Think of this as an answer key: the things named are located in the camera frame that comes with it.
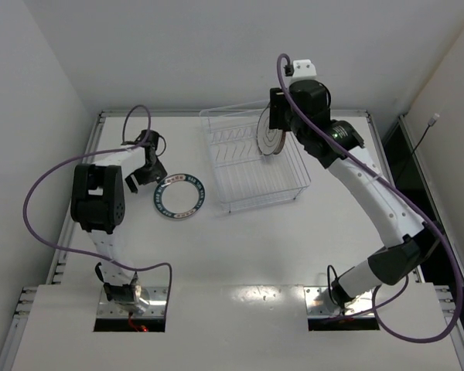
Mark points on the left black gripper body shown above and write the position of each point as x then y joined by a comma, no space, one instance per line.
147,175

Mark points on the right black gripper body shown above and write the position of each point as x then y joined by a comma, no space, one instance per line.
275,109

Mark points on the orange sunburst plate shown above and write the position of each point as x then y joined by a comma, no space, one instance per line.
270,141

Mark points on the dark blue rimmed plate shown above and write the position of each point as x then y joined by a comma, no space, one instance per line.
179,196

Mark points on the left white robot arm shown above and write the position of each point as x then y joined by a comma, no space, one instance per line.
98,205

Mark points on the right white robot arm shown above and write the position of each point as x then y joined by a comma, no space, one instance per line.
407,239

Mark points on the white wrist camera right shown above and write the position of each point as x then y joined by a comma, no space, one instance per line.
300,70

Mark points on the clear wire dish rack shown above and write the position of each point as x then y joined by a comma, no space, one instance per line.
244,178

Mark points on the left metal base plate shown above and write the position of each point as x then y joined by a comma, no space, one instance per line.
152,304

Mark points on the metal base plate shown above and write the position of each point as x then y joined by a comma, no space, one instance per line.
319,306
152,304

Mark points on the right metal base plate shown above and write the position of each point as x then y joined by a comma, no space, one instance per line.
319,306

